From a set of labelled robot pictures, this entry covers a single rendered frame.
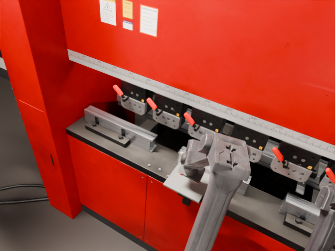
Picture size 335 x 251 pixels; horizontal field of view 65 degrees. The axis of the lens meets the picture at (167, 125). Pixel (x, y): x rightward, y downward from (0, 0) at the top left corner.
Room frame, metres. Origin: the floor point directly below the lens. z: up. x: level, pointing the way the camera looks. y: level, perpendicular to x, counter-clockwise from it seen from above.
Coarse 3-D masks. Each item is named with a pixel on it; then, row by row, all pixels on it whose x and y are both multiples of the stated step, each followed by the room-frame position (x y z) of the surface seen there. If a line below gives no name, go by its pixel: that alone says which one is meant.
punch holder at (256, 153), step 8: (240, 128) 0.89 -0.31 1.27; (248, 128) 0.88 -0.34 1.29; (232, 136) 0.90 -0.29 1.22; (240, 136) 0.89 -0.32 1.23; (248, 136) 0.87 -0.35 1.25; (256, 136) 0.86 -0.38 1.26; (264, 136) 0.85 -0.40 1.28; (248, 144) 0.87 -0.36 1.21; (256, 144) 0.86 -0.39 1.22; (264, 144) 0.84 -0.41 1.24; (256, 152) 0.85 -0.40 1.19; (256, 160) 0.84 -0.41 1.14
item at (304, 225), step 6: (288, 216) 0.74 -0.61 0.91; (294, 216) 0.74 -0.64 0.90; (288, 222) 0.71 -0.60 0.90; (294, 222) 0.71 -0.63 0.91; (306, 222) 0.72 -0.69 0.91; (294, 228) 0.69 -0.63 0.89; (300, 228) 0.68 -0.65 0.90; (306, 228) 0.69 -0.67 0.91; (312, 228) 0.69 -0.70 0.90; (306, 234) 0.67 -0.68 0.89
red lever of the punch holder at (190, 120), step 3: (186, 114) 0.97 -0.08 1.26; (186, 117) 0.96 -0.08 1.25; (189, 117) 0.96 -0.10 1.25; (189, 120) 0.95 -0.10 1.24; (192, 120) 0.96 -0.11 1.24; (189, 123) 0.95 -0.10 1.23; (192, 123) 0.95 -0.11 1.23; (195, 126) 0.94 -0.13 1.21; (198, 126) 0.95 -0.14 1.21; (195, 129) 0.93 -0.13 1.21
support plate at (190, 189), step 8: (176, 168) 0.87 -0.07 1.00; (168, 176) 0.82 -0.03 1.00; (176, 176) 0.82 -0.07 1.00; (184, 176) 0.83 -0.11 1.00; (208, 176) 0.85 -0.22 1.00; (168, 184) 0.77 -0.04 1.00; (176, 184) 0.78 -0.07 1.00; (184, 184) 0.78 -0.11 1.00; (192, 184) 0.79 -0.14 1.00; (200, 184) 0.79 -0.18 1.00; (184, 192) 0.74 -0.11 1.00; (192, 192) 0.74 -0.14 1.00; (200, 192) 0.75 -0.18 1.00; (192, 200) 0.71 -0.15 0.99
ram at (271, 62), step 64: (64, 0) 1.30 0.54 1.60; (128, 0) 1.14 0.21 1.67; (192, 0) 1.02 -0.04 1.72; (256, 0) 0.93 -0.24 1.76; (320, 0) 0.85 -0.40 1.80; (128, 64) 1.14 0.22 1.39; (192, 64) 1.01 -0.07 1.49; (256, 64) 0.90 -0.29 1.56; (320, 64) 0.82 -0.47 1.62; (256, 128) 0.87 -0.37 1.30; (320, 128) 0.78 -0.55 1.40
